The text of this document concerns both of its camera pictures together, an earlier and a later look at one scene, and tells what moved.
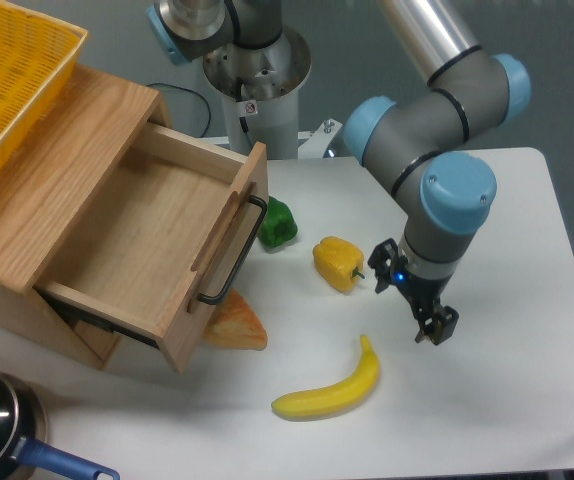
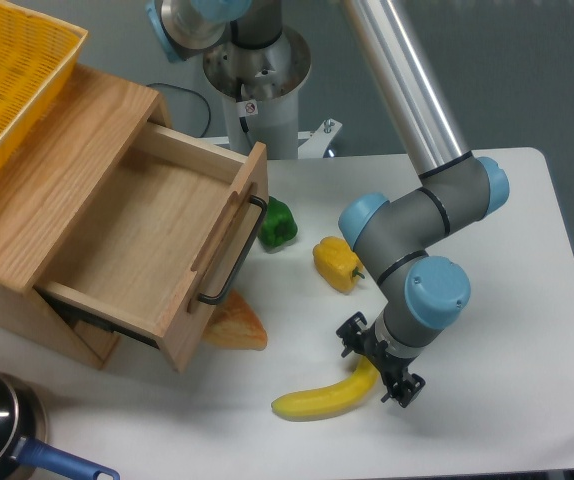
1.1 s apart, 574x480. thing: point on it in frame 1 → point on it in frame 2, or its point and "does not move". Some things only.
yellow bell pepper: x=336 y=260 does not move
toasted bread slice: x=235 y=325 does not move
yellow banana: x=338 y=397 does not move
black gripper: x=423 y=293 → x=392 y=368
